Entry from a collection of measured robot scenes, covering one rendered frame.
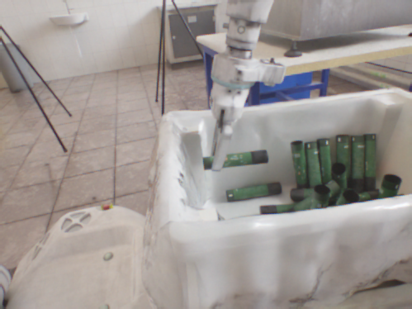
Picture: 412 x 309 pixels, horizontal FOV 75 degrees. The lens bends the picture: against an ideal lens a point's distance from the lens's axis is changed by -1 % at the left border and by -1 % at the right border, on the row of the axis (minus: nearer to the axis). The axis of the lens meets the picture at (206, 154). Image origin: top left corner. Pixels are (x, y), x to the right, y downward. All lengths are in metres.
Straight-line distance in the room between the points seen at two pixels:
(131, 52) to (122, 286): 4.16
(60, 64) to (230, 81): 4.40
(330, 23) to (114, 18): 3.97
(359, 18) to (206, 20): 3.25
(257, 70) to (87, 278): 0.69
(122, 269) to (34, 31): 4.27
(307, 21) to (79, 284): 0.97
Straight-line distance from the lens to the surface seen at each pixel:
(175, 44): 4.05
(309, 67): 0.84
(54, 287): 0.91
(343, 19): 0.98
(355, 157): 0.79
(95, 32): 4.68
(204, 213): 0.40
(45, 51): 4.83
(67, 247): 0.94
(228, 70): 0.51
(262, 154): 0.62
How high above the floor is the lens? 0.94
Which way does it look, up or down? 31 degrees down
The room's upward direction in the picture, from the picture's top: 6 degrees counter-clockwise
